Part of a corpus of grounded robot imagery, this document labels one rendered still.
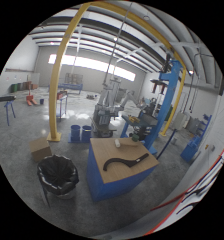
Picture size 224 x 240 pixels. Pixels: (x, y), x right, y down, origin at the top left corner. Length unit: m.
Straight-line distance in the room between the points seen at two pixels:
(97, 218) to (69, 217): 0.42
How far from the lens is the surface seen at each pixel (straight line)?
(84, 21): 6.47
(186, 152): 4.00
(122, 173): 0.79
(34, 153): 1.89
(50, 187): 0.99
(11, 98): 3.67
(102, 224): 1.60
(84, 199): 1.60
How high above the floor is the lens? 1.57
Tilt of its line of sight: 22 degrees down
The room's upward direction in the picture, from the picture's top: 16 degrees clockwise
